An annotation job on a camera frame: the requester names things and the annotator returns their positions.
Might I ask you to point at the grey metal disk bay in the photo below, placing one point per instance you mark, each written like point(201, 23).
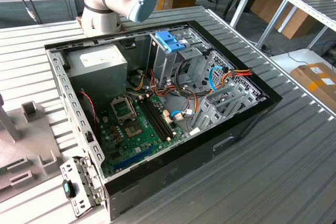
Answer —
point(200, 115)

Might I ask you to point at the black RAM slot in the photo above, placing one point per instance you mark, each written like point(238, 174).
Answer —
point(153, 119)
point(160, 119)

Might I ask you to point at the grey metal drive cage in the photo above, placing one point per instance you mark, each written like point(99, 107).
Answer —
point(164, 69)

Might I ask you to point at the green motherboard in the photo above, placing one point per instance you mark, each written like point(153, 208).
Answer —
point(149, 145)

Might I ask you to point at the blue expansion slot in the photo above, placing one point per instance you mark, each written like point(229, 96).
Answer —
point(134, 159)

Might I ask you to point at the black PC case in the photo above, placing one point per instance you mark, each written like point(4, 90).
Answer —
point(183, 166)

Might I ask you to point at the grey power supply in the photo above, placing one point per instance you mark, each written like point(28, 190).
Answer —
point(99, 79)

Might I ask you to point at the white side table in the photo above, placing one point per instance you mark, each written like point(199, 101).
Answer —
point(283, 62)

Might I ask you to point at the black teal latch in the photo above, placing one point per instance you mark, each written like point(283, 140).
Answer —
point(68, 190)

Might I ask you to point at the labelled cardboard box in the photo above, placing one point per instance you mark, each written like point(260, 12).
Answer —
point(304, 77)

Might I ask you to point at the grey parts rack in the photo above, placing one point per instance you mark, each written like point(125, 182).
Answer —
point(31, 140)

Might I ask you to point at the large brown cardboard box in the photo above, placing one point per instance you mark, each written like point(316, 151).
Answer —
point(299, 24)

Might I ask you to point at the green RAM stick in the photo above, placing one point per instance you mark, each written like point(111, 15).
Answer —
point(5, 169)

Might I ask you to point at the blue plastic drive bracket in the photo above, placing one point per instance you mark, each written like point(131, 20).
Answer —
point(168, 41)

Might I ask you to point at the grey slot retention bracket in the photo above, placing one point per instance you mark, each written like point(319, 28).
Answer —
point(92, 175)

